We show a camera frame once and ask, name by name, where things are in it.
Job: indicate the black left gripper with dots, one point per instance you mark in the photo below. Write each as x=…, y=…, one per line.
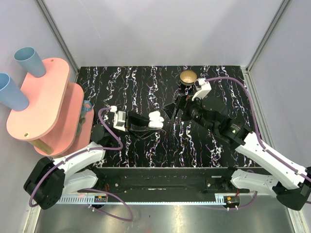
x=129, y=120

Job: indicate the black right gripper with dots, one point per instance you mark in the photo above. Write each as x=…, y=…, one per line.
x=185, y=103

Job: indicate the small white square case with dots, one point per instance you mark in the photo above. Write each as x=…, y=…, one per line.
x=155, y=120

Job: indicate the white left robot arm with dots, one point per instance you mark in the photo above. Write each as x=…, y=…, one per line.
x=73, y=170

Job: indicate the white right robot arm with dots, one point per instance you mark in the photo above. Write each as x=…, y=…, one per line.
x=287, y=181

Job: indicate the black marbled mat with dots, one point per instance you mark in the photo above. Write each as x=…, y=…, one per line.
x=144, y=89

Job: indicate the gold bowl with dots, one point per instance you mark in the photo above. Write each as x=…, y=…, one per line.
x=188, y=77

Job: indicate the pink two-tier shelf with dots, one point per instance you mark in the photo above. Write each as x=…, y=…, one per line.
x=50, y=121

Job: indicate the blue cup front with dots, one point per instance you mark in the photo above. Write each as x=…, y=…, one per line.
x=11, y=95

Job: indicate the blue cup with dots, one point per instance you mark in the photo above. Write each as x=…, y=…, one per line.
x=11, y=95
x=29, y=59

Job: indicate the blue cup rear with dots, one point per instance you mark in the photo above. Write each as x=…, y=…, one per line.
x=29, y=59

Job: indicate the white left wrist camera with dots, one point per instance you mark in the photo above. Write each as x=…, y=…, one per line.
x=119, y=119

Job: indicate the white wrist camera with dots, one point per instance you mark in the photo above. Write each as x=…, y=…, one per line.
x=119, y=119
x=202, y=88

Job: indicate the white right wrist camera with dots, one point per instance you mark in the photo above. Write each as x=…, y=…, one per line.
x=202, y=88

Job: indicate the blue ring object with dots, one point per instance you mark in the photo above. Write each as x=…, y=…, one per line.
x=86, y=107

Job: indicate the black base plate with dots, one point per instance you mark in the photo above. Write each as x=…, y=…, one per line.
x=205, y=180

